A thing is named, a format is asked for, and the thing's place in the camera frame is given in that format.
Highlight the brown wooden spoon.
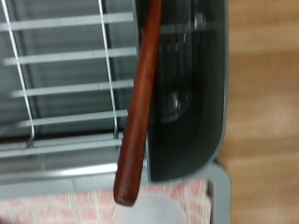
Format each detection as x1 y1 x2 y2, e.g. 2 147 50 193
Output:
112 0 164 207

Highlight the dark grey utensil holder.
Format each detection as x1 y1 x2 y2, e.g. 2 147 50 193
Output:
134 0 230 184

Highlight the grey plastic drain tray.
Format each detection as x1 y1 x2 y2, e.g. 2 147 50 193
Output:
0 0 148 188

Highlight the pink checked cloth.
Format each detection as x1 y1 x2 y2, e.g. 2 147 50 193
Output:
0 180 213 224

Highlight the metal wire dish rack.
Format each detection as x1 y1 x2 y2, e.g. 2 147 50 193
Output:
0 0 139 185

